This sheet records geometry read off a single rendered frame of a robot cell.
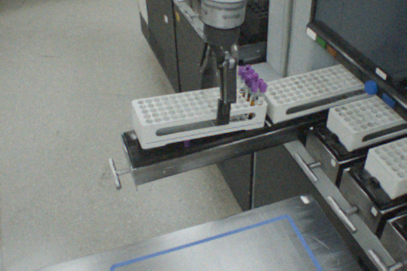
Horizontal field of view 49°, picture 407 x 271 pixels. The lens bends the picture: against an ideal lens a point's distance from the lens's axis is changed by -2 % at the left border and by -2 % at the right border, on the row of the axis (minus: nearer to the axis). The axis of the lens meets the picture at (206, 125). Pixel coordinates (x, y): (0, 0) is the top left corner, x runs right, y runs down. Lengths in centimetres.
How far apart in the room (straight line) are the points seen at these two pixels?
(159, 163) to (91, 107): 162
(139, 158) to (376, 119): 54
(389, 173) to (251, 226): 29
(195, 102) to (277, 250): 39
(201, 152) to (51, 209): 119
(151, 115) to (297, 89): 37
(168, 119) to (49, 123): 164
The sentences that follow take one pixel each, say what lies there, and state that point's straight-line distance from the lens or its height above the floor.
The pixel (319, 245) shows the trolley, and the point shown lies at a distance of 87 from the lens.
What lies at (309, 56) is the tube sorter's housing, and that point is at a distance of 123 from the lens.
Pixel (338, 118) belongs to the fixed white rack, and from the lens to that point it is 107.
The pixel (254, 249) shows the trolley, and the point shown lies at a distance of 85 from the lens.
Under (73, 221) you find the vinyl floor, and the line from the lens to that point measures 204.
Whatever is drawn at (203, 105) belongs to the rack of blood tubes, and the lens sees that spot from 104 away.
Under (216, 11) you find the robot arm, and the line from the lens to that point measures 91.
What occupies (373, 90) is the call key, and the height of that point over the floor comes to 98.
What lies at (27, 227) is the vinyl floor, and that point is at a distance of 209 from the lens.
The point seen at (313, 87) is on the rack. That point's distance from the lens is 116.
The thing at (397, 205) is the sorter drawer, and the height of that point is 81.
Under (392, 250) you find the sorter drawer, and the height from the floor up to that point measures 76.
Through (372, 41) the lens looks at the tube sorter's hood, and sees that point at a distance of 98.
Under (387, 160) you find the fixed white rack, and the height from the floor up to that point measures 86.
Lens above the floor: 151
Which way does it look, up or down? 39 degrees down
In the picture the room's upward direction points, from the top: 2 degrees counter-clockwise
